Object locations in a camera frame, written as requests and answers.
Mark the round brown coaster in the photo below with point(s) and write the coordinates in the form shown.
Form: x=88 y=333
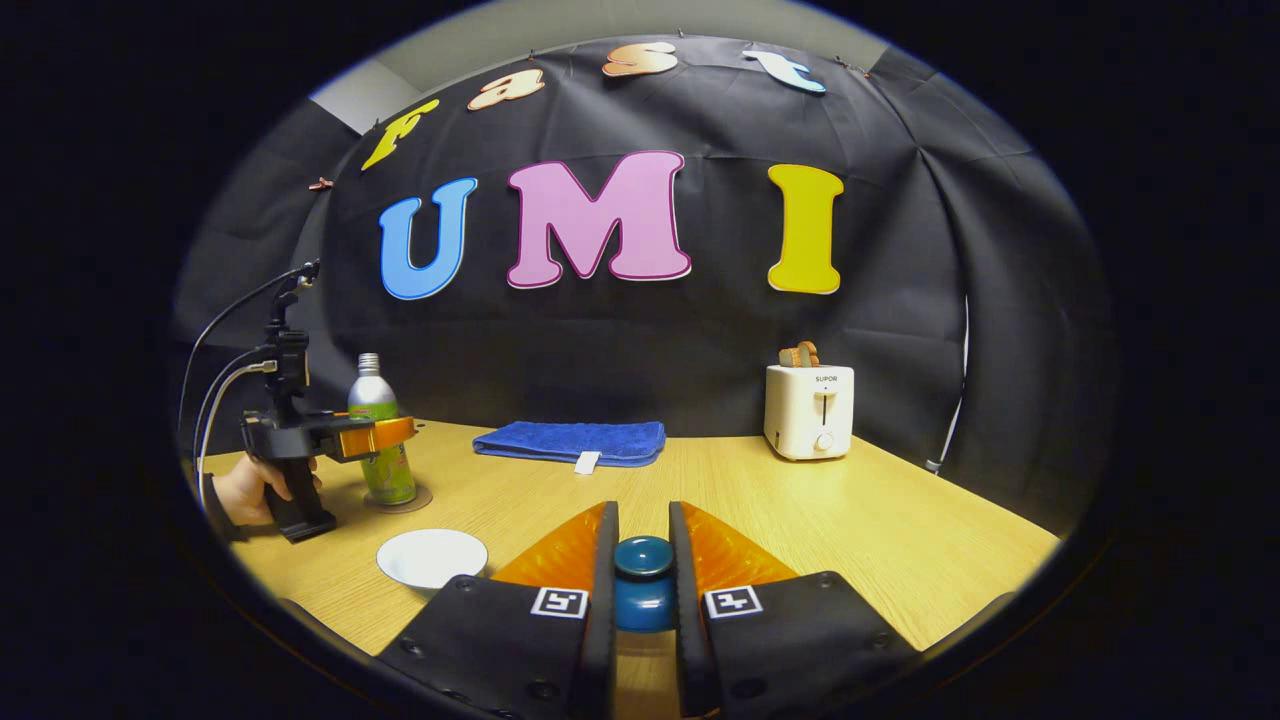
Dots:
x=422 y=497

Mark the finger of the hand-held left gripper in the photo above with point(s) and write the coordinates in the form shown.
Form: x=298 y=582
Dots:
x=378 y=438

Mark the silver green label water bottle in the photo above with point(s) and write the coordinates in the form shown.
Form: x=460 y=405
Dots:
x=372 y=395

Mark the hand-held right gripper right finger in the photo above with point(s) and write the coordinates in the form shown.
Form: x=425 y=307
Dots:
x=685 y=640

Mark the toast slice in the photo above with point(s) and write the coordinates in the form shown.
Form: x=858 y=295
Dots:
x=799 y=355

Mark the white toaster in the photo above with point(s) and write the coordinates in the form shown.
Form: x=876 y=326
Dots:
x=808 y=412

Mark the black backdrop cloth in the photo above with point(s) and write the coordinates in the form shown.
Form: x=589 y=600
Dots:
x=650 y=340

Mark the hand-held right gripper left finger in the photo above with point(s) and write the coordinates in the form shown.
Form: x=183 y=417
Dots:
x=603 y=560

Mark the folded blue towel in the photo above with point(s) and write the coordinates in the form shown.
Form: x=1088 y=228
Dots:
x=570 y=440

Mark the blue teacup lid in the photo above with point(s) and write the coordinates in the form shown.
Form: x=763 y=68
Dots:
x=643 y=590

